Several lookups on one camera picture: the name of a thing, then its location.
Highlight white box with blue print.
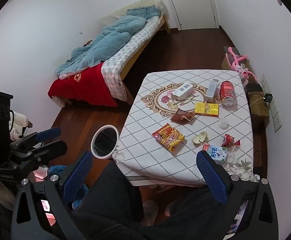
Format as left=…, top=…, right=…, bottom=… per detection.
left=171, top=83, right=195, bottom=100

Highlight blue crumpled cloth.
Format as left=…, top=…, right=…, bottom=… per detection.
left=47, top=165, right=88, bottom=209

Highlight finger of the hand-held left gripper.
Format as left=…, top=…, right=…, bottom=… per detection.
left=23, top=127, right=61, bottom=144
left=13, top=140, right=68, bottom=163

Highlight cardboard box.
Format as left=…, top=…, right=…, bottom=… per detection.
left=222, top=55, right=249, bottom=71

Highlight brown snack wrapper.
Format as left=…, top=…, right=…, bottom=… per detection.
left=171, top=108, right=195, bottom=125

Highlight white round waste bin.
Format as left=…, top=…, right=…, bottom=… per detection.
left=91, top=125, right=119, bottom=159

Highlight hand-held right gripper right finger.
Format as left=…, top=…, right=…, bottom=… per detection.
left=196, top=151, right=279, bottom=240

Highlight pale pink slipper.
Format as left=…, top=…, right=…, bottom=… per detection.
left=142, top=200, right=159, bottom=227

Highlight pink plush toy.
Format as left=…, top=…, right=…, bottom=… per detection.
left=225, top=46, right=257, bottom=80

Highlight red candy wrapper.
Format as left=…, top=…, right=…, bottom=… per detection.
left=221, top=134, right=241, bottom=147

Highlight person's dark trousers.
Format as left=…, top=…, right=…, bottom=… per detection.
left=70, top=160, right=236, bottom=240

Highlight grey checkered bed sheet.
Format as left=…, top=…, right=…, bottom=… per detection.
left=101, top=16, right=160, bottom=102

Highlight tall white box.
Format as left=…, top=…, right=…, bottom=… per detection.
left=205, top=79, right=220, bottom=103

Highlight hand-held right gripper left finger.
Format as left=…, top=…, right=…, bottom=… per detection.
left=10, top=151, right=94, bottom=240

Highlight pale fruit peel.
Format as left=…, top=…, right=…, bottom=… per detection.
left=192, top=131, right=208, bottom=145

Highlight light blue quilt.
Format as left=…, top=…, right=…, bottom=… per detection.
left=55, top=6, right=160, bottom=78

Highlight orange yellow noodle packet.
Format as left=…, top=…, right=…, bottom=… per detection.
left=152, top=123, right=185, bottom=152

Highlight white cloth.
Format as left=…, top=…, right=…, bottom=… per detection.
left=10, top=110, right=33, bottom=140

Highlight yellow flat box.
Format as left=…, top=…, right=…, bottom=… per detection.
left=194, top=102, right=219, bottom=117

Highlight red soda can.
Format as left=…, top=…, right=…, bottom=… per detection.
left=219, top=81, right=237, bottom=107

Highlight white door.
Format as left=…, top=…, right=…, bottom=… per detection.
left=161, top=0, right=220, bottom=30

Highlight cream pillow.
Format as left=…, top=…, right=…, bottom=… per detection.
left=103, top=0, right=166, bottom=20

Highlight small white milk carton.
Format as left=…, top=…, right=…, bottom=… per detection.
left=202, top=144, right=228, bottom=165

